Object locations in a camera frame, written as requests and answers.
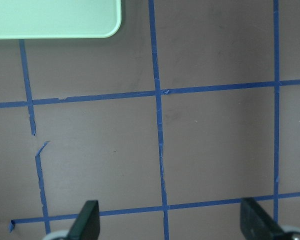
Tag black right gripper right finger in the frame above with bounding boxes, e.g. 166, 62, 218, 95
240, 197, 285, 240

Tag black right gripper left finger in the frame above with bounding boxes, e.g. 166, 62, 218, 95
66, 200, 101, 240

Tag light green plastic tray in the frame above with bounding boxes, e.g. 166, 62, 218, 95
0, 0, 122, 40

